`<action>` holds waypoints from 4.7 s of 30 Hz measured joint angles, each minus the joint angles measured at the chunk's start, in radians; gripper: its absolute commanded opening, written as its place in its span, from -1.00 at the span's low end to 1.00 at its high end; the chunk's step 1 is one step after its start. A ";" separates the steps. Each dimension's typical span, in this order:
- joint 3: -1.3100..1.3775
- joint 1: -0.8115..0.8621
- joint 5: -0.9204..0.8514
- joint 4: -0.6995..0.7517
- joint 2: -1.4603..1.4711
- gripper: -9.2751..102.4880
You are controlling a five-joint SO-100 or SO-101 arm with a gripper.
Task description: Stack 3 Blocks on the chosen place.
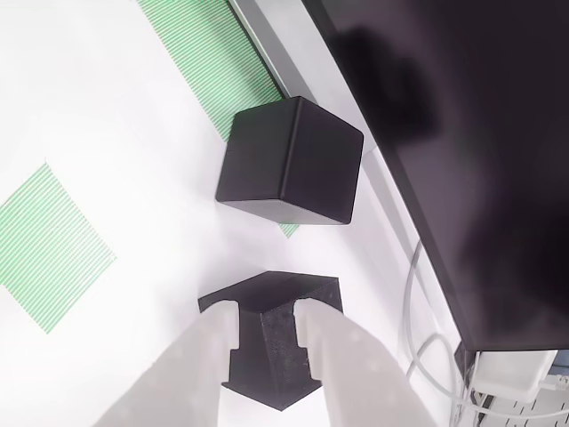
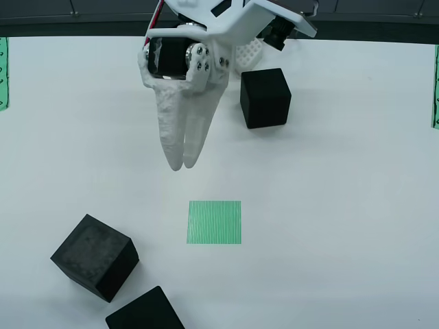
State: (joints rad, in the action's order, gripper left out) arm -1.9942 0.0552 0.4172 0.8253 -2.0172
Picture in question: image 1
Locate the black cube block rough face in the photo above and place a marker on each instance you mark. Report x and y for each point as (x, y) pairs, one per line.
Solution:
(275, 347)

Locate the smooth black cube block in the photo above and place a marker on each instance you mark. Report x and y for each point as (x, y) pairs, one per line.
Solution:
(289, 164)

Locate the white power adapter box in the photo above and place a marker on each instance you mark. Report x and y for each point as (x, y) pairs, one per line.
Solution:
(511, 373)

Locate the white pegboard panel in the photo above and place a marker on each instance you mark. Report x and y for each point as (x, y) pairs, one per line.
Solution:
(524, 416)

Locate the green striped square marker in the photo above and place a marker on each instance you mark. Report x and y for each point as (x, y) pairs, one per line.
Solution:
(49, 249)

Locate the black monitor panel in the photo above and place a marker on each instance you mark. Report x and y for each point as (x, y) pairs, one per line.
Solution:
(467, 133)

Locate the green striped paper strip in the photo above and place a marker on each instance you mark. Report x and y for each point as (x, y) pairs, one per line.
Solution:
(209, 53)

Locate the grey table edge rail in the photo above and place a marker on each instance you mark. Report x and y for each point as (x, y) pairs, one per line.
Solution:
(275, 49)

